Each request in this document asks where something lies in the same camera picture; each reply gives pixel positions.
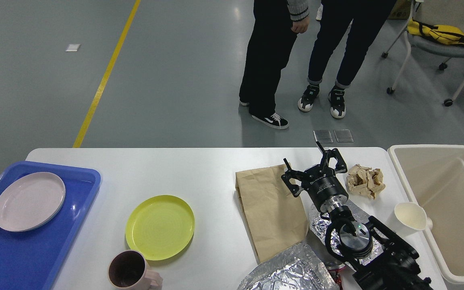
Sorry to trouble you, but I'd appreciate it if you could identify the pink plate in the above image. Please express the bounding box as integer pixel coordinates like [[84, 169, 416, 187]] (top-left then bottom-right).
[[0, 172, 66, 232]]

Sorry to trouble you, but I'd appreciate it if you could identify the blue plastic tray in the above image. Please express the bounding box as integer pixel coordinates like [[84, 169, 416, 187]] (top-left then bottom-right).
[[0, 161, 101, 290]]

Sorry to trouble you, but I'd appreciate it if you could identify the right floor outlet plate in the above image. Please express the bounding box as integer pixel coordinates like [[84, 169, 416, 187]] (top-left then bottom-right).
[[334, 130, 354, 143]]

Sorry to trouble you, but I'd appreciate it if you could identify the left floor outlet plate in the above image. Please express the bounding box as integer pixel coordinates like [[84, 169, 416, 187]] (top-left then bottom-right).
[[313, 130, 334, 144]]

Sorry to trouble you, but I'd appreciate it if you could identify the large crumpled aluminium foil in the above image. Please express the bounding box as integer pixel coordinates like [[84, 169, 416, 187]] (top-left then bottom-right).
[[238, 242, 339, 290]]

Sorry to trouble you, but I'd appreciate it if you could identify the beige plastic bin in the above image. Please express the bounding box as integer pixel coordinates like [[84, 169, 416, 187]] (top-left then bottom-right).
[[388, 144, 464, 284]]

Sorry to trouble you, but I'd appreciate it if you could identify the crumpled brown paper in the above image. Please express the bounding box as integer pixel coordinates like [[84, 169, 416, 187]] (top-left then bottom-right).
[[346, 164, 385, 200]]

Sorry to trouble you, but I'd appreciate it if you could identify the yellow bag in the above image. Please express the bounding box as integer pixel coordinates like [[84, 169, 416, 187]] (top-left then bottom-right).
[[407, 19, 464, 48]]

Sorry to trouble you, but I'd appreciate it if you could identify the brown paper bag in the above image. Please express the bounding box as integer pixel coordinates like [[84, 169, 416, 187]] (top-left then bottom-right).
[[235, 164, 309, 263]]

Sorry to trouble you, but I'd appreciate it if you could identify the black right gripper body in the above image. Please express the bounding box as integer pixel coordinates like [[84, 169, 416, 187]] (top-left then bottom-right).
[[302, 168, 349, 213]]

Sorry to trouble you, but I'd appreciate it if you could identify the person in dark jeans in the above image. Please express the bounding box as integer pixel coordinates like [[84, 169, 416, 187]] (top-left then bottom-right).
[[297, 0, 398, 119]]

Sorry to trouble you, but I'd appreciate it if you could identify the yellow plate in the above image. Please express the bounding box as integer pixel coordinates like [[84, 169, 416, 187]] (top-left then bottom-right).
[[125, 195, 195, 261]]

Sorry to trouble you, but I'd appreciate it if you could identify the white paper cup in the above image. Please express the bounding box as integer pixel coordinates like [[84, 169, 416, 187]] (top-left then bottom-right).
[[393, 202, 433, 233]]

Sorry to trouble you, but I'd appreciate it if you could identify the person in grey sweater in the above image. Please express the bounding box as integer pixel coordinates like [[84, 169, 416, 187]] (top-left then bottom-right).
[[238, 0, 309, 130]]

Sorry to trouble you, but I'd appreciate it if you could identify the small aluminium foil piece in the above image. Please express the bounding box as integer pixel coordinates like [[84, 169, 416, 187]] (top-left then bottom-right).
[[308, 200, 383, 266]]

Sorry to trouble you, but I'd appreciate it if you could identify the floor outlet plate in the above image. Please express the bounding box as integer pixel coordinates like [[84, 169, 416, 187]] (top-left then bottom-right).
[[334, 130, 354, 143], [313, 130, 334, 144]]

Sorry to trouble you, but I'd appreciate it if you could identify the pink mug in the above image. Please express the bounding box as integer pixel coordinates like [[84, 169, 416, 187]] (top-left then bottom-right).
[[107, 250, 163, 290]]

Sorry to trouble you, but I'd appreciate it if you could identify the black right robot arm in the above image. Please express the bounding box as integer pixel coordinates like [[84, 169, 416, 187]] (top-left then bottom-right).
[[281, 143, 431, 290]]

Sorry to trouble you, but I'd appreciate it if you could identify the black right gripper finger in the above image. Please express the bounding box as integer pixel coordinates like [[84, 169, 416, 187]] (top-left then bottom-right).
[[316, 143, 348, 174], [281, 159, 309, 198]]

